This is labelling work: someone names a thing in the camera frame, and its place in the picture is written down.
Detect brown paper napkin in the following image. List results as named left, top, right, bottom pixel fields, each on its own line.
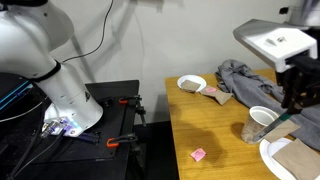
left=199, top=84, right=234, bottom=106
left=263, top=119, right=301, bottom=144
left=180, top=79, right=202, bottom=93
left=271, top=138, right=320, bottom=180

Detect black orange clamp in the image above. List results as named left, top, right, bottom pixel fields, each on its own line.
left=118, top=94, right=148, bottom=128
left=106, top=133, right=139, bottom=149

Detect black box blue stripes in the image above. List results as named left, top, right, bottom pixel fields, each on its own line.
left=0, top=72, right=34, bottom=116

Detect grey garment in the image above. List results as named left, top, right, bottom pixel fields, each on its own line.
left=214, top=58, right=320, bottom=152

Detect black robot stand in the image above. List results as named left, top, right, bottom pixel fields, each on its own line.
left=0, top=79, right=148, bottom=180

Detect white paper plate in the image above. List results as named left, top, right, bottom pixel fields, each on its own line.
left=176, top=74, right=208, bottom=93
left=258, top=137, right=320, bottom=180

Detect black wall cable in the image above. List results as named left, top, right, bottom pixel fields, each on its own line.
left=62, top=0, right=115, bottom=64

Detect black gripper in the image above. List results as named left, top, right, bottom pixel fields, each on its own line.
left=275, top=54, right=320, bottom=115

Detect green marker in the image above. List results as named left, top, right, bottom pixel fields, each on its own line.
left=252, top=112, right=294, bottom=143

